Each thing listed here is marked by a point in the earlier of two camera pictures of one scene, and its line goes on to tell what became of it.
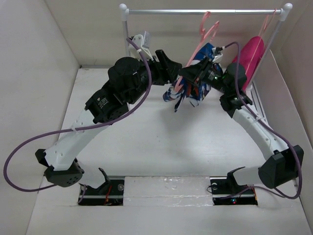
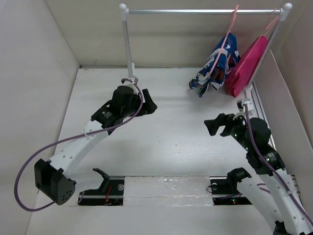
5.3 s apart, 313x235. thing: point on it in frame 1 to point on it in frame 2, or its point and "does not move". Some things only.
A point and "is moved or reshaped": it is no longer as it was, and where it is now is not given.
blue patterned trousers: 178,90 is moved or reshaped
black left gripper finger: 173,69 to 148,106
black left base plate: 110,193 does not move
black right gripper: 191,73 to 212,125
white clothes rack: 287,9 does not move
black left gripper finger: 165,62 to 146,95
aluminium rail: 257,103 does not move
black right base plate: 226,191 does not move
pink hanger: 211,30 to 224,42
